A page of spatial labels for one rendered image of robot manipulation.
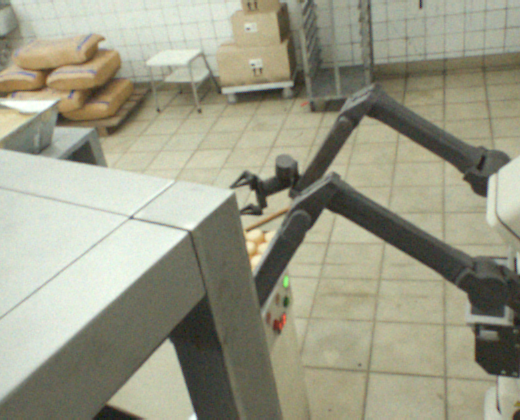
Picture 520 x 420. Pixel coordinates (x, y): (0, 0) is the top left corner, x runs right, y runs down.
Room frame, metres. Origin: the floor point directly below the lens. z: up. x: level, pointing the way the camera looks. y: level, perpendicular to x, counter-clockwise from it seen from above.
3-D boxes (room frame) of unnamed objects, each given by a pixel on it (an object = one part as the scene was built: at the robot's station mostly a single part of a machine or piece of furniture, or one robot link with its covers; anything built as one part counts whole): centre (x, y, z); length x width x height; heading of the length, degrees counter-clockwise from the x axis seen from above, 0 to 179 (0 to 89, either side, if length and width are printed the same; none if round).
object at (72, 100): (5.17, 1.58, 0.32); 0.72 x 0.42 x 0.17; 75
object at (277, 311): (1.37, 0.02, 0.77); 0.24 x 0.04 x 0.14; 155
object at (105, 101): (5.30, 1.21, 0.19); 0.72 x 0.42 x 0.15; 165
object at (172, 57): (5.29, 0.46, 0.23); 0.45 x 0.45 x 0.46; 62
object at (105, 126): (5.38, 1.50, 0.06); 1.20 x 0.80 x 0.11; 73
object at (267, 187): (1.70, -0.03, 0.99); 0.07 x 0.07 x 0.10; 21
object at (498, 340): (1.12, -0.54, 0.87); 0.28 x 0.16 x 0.22; 156
